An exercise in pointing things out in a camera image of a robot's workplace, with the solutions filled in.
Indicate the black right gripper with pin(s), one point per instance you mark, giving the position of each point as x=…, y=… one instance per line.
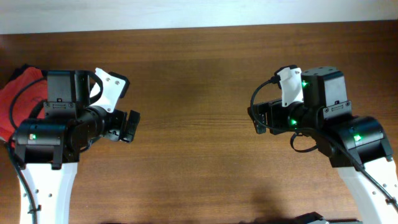
x=274, y=109

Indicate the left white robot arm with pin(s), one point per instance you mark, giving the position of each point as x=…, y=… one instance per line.
x=48, y=151

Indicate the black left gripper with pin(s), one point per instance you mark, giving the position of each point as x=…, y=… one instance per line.
x=120, y=119

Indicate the folded dark navy garment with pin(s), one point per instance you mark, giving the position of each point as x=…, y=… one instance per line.
x=27, y=72

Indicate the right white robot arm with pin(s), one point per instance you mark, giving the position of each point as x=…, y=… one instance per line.
x=357, y=148

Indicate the orange McKinney Boyd soccer t-shirt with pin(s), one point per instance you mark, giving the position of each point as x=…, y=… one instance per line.
x=24, y=104

